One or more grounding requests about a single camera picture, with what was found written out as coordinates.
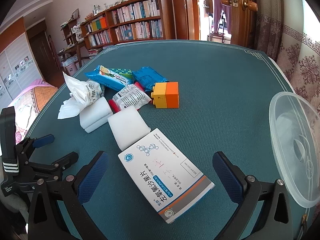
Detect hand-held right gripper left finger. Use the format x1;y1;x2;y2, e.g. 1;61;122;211
27;151;110;240

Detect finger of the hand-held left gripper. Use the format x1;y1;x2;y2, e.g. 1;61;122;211
24;151;79;183
15;134;55;160

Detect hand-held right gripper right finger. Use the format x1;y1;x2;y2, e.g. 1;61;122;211
212;151;294;240

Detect white and blue medicine box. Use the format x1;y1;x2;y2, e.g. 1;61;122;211
118;128;215;225

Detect white sponge block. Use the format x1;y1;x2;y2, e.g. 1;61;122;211
107;105;152;151
79;96;112;133

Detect white printed plastic bag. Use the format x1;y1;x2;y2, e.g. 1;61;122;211
62;72;107;105

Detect clear plastic bowl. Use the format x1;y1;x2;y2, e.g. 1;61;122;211
269;92;320;208

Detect blue noodle picture snack packet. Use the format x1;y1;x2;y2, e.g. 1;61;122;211
84;65;134;92

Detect white packet with red edges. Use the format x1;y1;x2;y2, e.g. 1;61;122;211
109;81;152;112

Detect yellow and orange toy block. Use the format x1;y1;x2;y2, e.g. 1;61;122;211
152;82;180;109

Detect plain blue snack packet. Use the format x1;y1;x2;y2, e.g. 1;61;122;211
132;66;169;93

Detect white tissue paper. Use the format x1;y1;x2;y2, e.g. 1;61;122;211
58;99;83;120

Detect bed with pink blanket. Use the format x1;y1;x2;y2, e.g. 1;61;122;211
7;79;58;144

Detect teal table mat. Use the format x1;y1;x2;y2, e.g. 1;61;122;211
24;39;300;240

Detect white sliding door wardrobe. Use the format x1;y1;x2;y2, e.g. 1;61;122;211
0;17;45;105

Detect pink bin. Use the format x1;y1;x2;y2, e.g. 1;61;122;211
64;62;78;77

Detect dark wooden door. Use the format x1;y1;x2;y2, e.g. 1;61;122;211
26;21;62;80

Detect stack of books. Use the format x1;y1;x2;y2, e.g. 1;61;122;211
87;46;104;59

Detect green snack packet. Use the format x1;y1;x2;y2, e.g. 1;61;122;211
109;67;133;80

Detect small wooden shelf unit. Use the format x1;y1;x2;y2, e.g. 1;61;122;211
58;19;87;68

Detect patterned purple white curtain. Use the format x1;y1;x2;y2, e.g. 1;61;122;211
255;0;320;120

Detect rows of books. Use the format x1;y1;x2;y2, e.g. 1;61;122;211
86;0;162;47

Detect hanging purple clothes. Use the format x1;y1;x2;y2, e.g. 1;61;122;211
212;0;232;34

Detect wooden bookshelf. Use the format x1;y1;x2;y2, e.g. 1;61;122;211
80;0;177;53

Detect brown strap with buckle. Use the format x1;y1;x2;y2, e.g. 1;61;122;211
300;214;308;240

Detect wooden door frame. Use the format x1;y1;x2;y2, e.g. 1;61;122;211
172;0;208;40

